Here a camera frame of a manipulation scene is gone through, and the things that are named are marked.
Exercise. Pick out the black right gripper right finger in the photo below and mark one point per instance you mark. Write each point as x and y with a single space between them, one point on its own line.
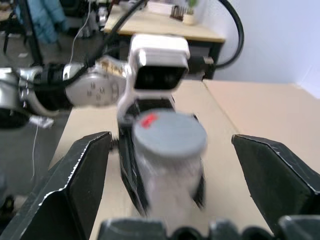
277 175

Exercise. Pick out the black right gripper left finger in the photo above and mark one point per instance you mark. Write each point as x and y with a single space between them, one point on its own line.
67 190

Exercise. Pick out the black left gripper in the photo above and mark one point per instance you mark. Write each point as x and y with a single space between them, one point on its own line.
155 103

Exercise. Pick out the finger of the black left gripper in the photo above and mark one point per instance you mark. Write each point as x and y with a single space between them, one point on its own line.
200 192

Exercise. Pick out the clear plastic jar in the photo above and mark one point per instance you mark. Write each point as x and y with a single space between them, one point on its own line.
172 185

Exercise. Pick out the grey jar lid red mark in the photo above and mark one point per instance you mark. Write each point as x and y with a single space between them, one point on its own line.
170 135

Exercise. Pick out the white box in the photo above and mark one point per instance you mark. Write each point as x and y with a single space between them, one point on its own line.
160 7

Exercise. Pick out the wooden desk in background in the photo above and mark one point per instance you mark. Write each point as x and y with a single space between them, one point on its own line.
160 27

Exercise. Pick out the black stand pole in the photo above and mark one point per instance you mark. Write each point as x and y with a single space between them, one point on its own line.
32 37

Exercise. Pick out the potted plant white pot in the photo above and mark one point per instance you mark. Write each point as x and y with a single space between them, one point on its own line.
190 18

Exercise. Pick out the dark brown desk organizer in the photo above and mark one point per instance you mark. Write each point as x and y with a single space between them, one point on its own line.
177 12

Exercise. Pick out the blue jacket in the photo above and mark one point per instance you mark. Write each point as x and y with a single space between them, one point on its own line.
47 22

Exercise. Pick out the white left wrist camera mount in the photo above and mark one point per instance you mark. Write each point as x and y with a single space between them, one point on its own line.
160 47

